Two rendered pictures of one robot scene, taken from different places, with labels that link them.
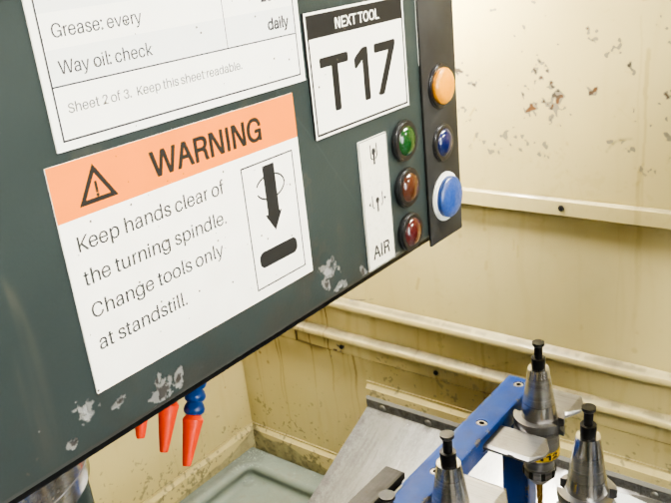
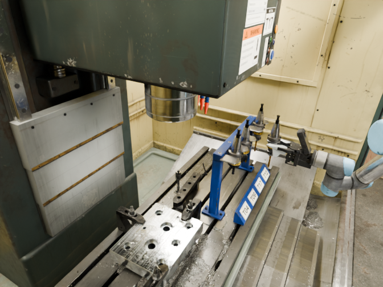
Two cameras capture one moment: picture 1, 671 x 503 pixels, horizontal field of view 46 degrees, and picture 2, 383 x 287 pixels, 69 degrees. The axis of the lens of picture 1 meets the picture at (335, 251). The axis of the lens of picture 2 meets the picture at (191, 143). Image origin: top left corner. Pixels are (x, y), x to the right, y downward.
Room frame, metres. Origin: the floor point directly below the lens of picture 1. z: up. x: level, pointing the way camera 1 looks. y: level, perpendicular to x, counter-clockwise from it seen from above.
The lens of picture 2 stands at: (-0.34, 0.36, 1.80)
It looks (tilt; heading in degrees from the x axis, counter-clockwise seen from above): 29 degrees down; 348
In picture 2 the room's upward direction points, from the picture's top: 2 degrees clockwise
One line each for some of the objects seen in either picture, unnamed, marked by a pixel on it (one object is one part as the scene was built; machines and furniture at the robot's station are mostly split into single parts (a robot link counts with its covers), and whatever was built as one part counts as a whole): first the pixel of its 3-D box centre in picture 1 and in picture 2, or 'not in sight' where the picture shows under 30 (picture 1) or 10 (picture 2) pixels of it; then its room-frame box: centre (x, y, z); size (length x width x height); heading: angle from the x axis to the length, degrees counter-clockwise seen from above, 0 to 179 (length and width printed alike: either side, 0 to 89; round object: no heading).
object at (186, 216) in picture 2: not in sight; (190, 213); (0.53, 0.17, 0.97); 0.13 x 0.03 x 0.15; 140
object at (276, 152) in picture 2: not in sight; (276, 151); (0.66, -0.24, 1.17); 0.09 x 0.03 x 0.06; 64
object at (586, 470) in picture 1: (587, 462); (275, 129); (0.71, -0.24, 1.26); 0.04 x 0.04 x 0.07
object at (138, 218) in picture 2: not in sight; (131, 220); (0.53, 0.42, 0.97); 0.13 x 0.03 x 0.15; 50
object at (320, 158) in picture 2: not in sight; (319, 159); (0.57, -0.41, 1.17); 0.08 x 0.05 x 0.08; 140
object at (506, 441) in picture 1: (519, 445); (255, 129); (0.81, -0.20, 1.21); 0.07 x 0.05 x 0.01; 50
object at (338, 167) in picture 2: not in sight; (338, 165); (0.52, -0.47, 1.16); 0.11 x 0.08 x 0.09; 50
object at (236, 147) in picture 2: not in sight; (236, 143); (0.60, -0.02, 1.26); 0.04 x 0.04 x 0.07
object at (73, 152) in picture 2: not in sight; (84, 158); (0.74, 0.61, 1.16); 0.48 x 0.05 x 0.51; 140
